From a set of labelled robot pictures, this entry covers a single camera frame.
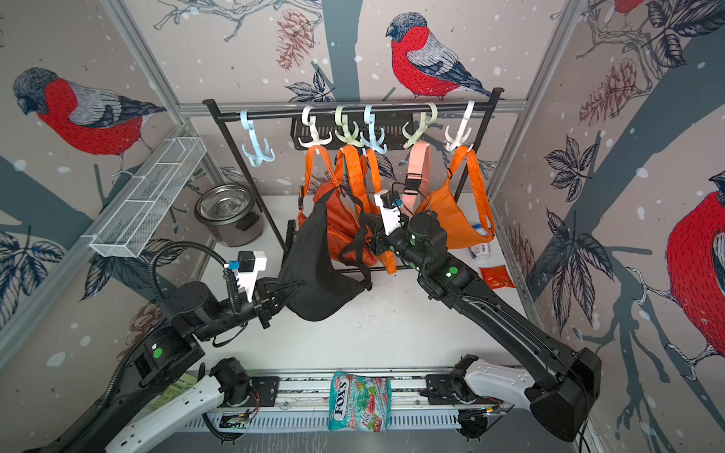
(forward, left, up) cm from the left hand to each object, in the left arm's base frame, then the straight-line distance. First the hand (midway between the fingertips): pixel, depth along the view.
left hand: (303, 280), depth 57 cm
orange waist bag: (+29, -41, -8) cm, 51 cm away
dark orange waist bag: (+26, -8, -18) cm, 32 cm away
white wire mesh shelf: (+27, +49, -4) cm, 56 cm away
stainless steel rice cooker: (+40, +38, -24) cm, 60 cm away
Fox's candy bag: (-18, -11, -31) cm, 38 cm away
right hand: (+17, -13, +2) cm, 22 cm away
